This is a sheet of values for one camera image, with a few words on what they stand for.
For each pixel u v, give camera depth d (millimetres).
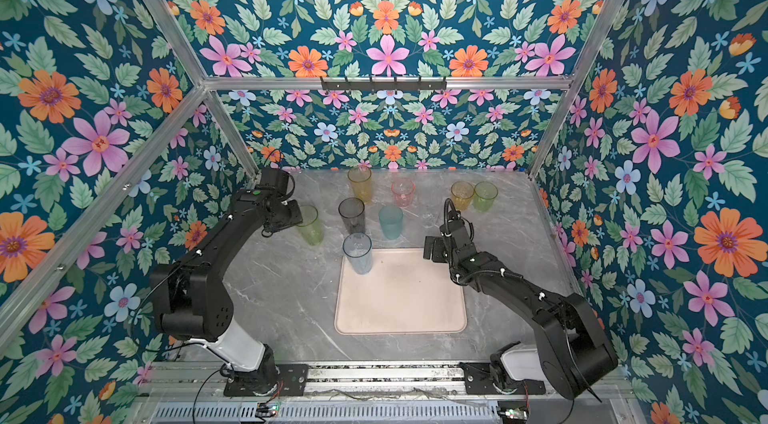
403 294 897
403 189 1082
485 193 1084
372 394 718
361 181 1001
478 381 724
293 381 734
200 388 717
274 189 690
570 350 401
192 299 450
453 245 663
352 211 971
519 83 1751
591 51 844
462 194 1071
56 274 531
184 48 842
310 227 945
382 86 933
